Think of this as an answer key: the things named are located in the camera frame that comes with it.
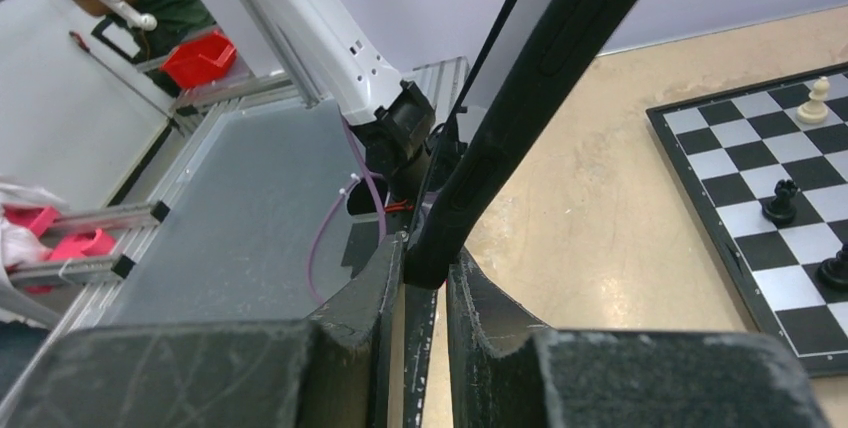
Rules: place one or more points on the black chess piece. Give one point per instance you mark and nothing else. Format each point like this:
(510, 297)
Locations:
(832, 271)
(780, 210)

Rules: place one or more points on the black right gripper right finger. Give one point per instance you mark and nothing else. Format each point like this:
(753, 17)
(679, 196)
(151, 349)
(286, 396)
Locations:
(508, 368)

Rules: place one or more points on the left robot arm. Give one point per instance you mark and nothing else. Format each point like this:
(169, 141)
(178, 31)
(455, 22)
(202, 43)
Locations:
(386, 112)

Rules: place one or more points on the black chess piece near left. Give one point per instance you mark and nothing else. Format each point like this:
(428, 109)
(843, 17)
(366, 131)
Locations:
(832, 271)

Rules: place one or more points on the black white chessboard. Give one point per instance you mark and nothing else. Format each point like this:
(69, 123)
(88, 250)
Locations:
(765, 168)

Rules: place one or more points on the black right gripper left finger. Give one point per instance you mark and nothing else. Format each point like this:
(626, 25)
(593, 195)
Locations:
(341, 366)

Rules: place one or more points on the white chess pawn far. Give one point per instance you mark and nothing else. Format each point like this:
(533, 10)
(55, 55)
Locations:
(815, 111)

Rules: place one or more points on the black phone case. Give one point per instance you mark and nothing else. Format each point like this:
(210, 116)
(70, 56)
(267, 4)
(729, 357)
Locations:
(535, 53)

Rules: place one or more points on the black chess piece near right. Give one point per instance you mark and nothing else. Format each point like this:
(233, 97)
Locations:
(780, 210)

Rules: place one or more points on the red bin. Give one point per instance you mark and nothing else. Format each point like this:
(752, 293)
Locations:
(201, 61)

